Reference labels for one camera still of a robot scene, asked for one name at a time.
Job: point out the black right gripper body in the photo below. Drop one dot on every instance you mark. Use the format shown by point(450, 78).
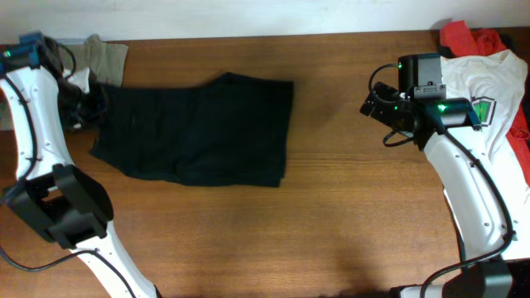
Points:
point(388, 113)

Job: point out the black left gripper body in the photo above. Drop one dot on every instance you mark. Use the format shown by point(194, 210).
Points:
point(83, 112)

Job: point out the black shorts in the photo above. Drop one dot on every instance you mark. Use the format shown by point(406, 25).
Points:
point(229, 131)

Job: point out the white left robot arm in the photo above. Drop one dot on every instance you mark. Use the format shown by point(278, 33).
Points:
point(52, 196)

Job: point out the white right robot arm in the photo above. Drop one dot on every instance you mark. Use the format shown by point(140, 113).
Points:
point(448, 132)

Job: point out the red garment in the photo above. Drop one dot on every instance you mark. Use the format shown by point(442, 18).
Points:
point(457, 40)

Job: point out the khaki folded shorts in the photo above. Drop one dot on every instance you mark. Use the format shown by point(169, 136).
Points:
point(99, 60)

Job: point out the white t-shirt with logo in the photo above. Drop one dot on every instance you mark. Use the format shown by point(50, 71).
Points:
point(494, 85)

